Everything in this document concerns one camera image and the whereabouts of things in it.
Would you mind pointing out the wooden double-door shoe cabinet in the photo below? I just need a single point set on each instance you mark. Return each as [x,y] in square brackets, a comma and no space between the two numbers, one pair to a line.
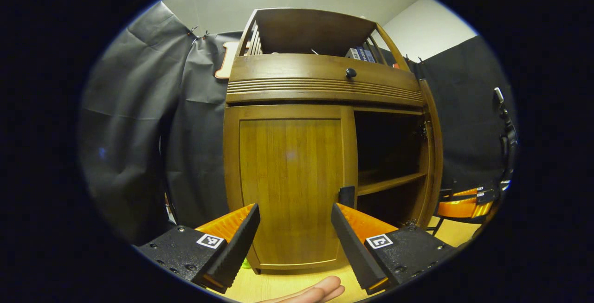
[301,29]

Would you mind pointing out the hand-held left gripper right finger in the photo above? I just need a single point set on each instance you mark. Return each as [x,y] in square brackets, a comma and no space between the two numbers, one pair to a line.
[352,252]

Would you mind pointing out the black backdrop cloth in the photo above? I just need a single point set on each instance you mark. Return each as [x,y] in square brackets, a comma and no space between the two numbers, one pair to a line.
[130,154]

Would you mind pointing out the grey white book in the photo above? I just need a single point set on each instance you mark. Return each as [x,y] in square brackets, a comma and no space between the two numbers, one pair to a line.
[352,53]

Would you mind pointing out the wooden inner cabinet shelf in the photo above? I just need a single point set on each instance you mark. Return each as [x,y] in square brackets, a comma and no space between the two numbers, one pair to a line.
[390,182]

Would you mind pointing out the wooden drawer with black knob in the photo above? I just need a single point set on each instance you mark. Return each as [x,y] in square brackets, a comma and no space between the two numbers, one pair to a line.
[287,68]

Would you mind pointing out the wooden shoe cabinet door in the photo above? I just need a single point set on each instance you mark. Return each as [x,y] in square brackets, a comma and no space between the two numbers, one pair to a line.
[434,154]
[287,177]

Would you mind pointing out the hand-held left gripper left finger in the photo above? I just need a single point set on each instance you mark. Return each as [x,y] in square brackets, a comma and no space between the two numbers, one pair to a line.
[239,252]

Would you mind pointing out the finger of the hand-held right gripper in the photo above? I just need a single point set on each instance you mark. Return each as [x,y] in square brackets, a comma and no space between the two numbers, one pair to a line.
[464,209]
[473,191]

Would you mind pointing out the green toy figure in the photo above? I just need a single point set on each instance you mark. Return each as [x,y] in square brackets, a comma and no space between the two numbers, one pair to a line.
[246,263]

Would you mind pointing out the light blue book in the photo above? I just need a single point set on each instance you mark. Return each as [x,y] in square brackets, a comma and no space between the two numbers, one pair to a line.
[370,57]

